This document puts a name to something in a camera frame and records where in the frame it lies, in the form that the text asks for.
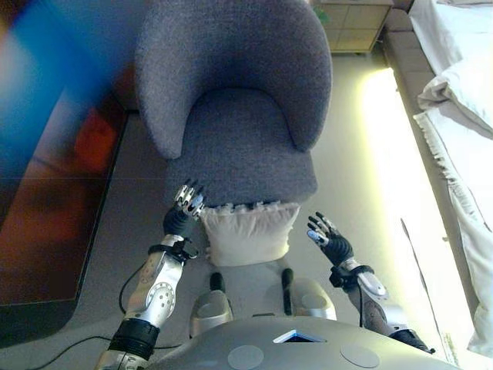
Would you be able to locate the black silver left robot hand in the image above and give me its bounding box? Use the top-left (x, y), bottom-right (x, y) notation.
top-left (163, 178), bottom-right (207, 236)

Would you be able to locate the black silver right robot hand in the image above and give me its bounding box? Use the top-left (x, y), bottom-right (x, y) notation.
top-left (306, 210), bottom-right (355, 267)

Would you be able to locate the white fringed cushion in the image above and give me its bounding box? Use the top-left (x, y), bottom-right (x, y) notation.
top-left (200, 200), bottom-right (301, 267)

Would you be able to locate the silver right robot leg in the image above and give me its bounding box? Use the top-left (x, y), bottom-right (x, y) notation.
top-left (280, 267), bottom-right (338, 321)

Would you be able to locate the silver robot leg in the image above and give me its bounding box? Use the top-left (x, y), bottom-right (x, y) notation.
top-left (280, 267), bottom-right (338, 321)
top-left (190, 271), bottom-right (236, 336)

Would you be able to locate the silver left robot leg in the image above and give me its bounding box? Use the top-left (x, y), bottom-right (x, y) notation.
top-left (190, 271), bottom-right (236, 336)

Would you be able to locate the grey fabric armchair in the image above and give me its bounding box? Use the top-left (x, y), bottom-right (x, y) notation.
top-left (133, 0), bottom-right (334, 211)

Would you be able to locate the white fringed bed throw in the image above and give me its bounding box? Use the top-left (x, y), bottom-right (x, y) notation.
top-left (413, 109), bottom-right (493, 358)

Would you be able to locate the glossy dark reflective panel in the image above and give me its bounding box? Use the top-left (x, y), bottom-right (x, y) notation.
top-left (0, 0), bottom-right (136, 346)

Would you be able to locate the white crumpled duvet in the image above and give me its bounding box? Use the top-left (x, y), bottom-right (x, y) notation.
top-left (418, 57), bottom-right (493, 140)

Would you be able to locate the light wooden nightstand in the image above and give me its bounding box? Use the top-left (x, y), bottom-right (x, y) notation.
top-left (314, 0), bottom-right (394, 55)

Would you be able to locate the white bed mattress sheet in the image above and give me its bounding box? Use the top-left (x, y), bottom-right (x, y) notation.
top-left (407, 0), bottom-right (493, 78)

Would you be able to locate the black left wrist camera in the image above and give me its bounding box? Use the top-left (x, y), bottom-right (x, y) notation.
top-left (175, 238), bottom-right (201, 261)

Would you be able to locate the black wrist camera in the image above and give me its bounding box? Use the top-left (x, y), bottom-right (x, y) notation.
top-left (329, 265), bottom-right (347, 288)
top-left (175, 238), bottom-right (201, 261)

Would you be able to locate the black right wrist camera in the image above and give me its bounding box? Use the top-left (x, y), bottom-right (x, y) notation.
top-left (329, 265), bottom-right (347, 288)

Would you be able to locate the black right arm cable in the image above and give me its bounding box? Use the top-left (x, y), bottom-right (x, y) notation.
top-left (356, 277), bottom-right (367, 328)

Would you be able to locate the thin black floor cord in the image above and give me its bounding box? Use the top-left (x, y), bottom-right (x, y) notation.
top-left (400, 217), bottom-right (444, 348)

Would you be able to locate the black floor cable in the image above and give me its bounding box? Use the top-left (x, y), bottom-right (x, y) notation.
top-left (49, 334), bottom-right (116, 358)

